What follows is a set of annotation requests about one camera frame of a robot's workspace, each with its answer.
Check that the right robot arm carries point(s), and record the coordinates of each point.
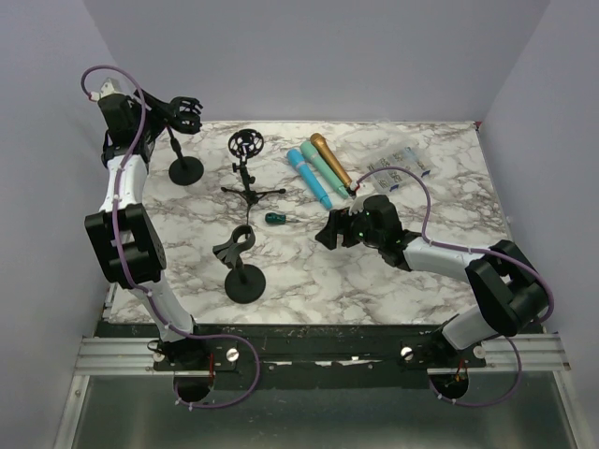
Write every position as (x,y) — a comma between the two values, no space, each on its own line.
(508,296)

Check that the black front table rail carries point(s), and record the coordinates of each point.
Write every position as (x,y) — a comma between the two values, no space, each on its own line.
(311,357)

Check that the black tripod microphone stand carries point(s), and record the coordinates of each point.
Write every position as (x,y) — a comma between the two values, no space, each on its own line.
(244,145)

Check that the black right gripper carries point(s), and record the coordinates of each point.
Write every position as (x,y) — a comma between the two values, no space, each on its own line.
(339,222)

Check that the black clip microphone stand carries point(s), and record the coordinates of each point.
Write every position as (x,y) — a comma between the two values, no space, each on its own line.
(244,283)

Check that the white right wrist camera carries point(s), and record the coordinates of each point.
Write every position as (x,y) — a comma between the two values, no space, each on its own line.
(358,199)

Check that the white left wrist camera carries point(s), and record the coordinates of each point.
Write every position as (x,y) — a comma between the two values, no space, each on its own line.
(108,87)

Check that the gold microphone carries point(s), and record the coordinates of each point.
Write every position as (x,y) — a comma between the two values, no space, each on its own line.
(322,146)

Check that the green handled screwdriver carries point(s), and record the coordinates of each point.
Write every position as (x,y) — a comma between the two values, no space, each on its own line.
(273,218)

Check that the mint green microphone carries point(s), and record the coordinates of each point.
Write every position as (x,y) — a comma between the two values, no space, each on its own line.
(311,155)

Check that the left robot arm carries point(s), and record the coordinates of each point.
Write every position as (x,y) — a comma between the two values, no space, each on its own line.
(126,244)

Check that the black round base stand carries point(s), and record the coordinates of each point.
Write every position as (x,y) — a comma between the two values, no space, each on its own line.
(185,140)

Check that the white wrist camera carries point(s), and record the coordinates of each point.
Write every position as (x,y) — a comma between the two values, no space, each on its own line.
(108,87)
(358,199)

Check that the aluminium table frame rail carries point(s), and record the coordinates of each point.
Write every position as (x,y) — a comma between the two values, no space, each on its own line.
(98,357)

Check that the blue microphone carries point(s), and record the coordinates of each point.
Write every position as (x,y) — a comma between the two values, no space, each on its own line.
(297,161)

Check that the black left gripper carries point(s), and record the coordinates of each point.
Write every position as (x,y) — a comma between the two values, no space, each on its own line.
(162,113)

